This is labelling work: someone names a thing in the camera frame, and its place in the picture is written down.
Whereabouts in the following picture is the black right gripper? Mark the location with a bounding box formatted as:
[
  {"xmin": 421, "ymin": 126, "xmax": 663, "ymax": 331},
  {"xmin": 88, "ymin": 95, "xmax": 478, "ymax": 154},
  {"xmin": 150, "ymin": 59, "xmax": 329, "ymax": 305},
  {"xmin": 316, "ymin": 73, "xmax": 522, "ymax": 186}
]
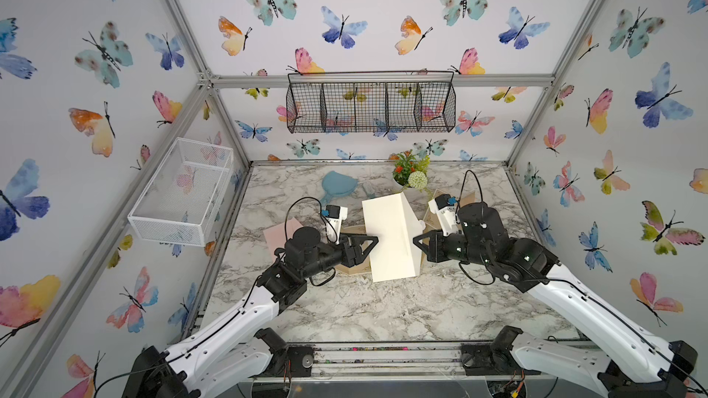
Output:
[{"xmin": 412, "ymin": 229, "xmax": 495, "ymax": 274}]

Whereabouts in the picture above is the cream white envelope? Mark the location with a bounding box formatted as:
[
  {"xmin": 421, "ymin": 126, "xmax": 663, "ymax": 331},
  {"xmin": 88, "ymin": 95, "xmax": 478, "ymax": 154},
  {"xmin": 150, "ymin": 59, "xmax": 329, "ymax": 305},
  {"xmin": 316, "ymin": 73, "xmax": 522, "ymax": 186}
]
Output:
[{"xmin": 362, "ymin": 193, "xmax": 424, "ymax": 283}]

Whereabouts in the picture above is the pink envelope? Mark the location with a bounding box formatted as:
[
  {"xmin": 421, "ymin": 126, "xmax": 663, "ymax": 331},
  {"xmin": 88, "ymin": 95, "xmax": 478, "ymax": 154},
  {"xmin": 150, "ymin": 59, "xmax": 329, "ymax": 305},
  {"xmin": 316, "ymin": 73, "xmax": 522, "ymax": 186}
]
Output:
[{"xmin": 263, "ymin": 219, "xmax": 302, "ymax": 261}]

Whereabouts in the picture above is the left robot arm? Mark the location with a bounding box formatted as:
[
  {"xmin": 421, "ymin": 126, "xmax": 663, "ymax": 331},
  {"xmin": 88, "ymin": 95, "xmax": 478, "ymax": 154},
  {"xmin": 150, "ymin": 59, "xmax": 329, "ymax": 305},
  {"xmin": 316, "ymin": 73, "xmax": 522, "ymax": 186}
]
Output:
[{"xmin": 123, "ymin": 227, "xmax": 379, "ymax": 397}]

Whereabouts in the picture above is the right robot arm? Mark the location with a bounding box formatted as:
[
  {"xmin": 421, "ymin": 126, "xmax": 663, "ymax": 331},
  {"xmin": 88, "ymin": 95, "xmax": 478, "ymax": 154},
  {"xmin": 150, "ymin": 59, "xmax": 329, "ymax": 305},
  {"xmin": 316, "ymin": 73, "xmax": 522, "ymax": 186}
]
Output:
[{"xmin": 412, "ymin": 193, "xmax": 698, "ymax": 397}]

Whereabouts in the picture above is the teal plastic dustpan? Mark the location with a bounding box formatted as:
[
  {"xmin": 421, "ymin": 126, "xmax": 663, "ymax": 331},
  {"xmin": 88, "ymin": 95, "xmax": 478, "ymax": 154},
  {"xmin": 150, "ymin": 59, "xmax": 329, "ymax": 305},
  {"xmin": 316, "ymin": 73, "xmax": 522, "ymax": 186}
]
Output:
[{"xmin": 320, "ymin": 171, "xmax": 359, "ymax": 206}]

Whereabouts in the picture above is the white pot with artificial plant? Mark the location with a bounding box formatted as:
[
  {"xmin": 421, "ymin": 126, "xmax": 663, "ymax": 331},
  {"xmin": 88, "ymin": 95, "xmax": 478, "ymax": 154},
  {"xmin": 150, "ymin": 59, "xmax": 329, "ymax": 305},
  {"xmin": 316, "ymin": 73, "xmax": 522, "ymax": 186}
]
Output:
[{"xmin": 389, "ymin": 150, "xmax": 433, "ymax": 200}]

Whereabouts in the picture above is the black left camera cable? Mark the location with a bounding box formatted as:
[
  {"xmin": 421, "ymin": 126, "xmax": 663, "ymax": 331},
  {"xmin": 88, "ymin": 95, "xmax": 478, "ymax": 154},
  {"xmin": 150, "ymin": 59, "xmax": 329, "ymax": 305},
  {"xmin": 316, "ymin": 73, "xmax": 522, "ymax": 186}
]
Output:
[{"xmin": 284, "ymin": 196, "xmax": 333, "ymax": 244}]

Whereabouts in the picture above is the black camera cable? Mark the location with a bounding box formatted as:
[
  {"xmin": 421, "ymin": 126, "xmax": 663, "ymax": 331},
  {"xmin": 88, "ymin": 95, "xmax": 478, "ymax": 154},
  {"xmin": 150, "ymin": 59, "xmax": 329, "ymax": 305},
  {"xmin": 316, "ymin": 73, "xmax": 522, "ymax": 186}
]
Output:
[
  {"xmin": 455, "ymin": 170, "xmax": 485, "ymax": 211},
  {"xmin": 284, "ymin": 196, "xmax": 333, "ymax": 244}
]

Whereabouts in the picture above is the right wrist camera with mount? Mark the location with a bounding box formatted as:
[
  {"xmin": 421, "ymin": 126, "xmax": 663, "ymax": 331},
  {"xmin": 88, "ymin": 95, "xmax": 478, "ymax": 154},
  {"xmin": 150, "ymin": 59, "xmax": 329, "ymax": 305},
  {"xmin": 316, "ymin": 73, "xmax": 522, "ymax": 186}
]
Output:
[{"xmin": 436, "ymin": 193, "xmax": 458, "ymax": 237}]

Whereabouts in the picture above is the black right camera cable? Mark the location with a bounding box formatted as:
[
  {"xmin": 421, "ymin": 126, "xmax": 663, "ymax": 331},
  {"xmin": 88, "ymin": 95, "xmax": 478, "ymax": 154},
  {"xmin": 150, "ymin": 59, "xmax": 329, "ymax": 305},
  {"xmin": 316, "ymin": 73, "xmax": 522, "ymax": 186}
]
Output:
[{"xmin": 455, "ymin": 170, "xmax": 485, "ymax": 211}]

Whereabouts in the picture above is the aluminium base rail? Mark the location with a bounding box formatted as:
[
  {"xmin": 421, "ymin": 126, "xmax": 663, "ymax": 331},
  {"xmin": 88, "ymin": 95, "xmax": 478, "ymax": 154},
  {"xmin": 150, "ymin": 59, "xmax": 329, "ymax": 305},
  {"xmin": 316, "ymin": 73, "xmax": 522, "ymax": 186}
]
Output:
[{"xmin": 159, "ymin": 341, "xmax": 615, "ymax": 398}]

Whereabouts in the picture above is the black wire wall basket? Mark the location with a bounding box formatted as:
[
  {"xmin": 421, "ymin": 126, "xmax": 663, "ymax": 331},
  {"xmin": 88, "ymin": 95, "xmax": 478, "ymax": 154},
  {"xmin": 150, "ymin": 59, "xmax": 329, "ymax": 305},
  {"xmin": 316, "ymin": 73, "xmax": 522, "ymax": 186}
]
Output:
[{"xmin": 282, "ymin": 70, "xmax": 457, "ymax": 135}]

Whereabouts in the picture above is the white mesh wall basket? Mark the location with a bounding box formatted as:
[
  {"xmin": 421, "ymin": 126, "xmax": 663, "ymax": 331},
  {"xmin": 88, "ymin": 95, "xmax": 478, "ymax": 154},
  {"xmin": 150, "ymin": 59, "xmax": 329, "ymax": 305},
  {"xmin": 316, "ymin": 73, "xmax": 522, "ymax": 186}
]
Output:
[{"xmin": 127, "ymin": 137, "xmax": 234, "ymax": 247}]

